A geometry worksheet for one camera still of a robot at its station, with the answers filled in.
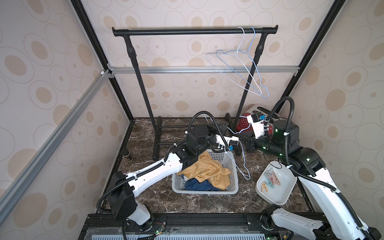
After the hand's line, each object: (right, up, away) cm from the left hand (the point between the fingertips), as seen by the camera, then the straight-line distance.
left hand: (230, 121), depth 65 cm
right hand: (+5, -5, -1) cm, 8 cm away
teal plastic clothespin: (+27, -34, +21) cm, 49 cm away
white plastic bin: (+31, -39, +17) cm, 53 cm away
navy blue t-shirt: (-17, -32, +12) cm, 38 cm away
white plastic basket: (+4, -21, +23) cm, 31 cm away
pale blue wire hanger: (+17, -32, +25) cm, 44 cm away
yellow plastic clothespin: (+24, -35, +20) cm, 48 cm away
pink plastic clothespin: (+31, -32, +22) cm, 50 cm away
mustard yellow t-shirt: (-10, -24, +14) cm, 29 cm away
